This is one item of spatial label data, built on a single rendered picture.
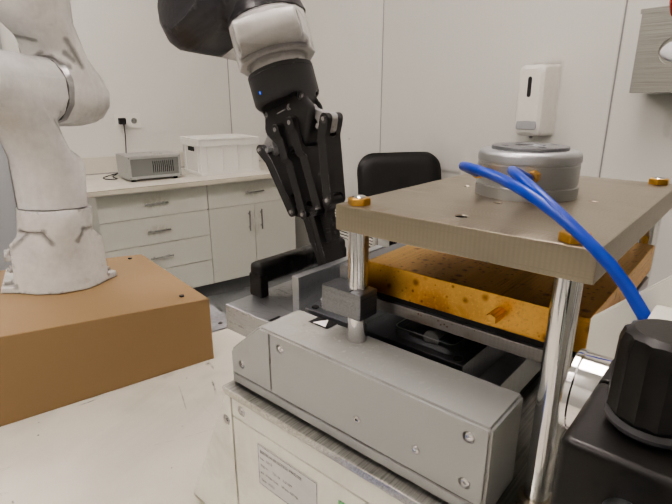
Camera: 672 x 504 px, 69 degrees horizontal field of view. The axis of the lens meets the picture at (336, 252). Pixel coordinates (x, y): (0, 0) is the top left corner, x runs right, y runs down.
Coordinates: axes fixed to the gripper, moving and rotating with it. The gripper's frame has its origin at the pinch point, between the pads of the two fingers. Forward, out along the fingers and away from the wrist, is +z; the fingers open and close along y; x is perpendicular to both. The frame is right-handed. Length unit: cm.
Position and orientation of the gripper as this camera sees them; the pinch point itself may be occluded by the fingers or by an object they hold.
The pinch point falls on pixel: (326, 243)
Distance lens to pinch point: 57.0
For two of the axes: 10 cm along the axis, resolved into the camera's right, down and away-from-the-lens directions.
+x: -6.7, 2.3, -7.0
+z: 2.6, 9.6, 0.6
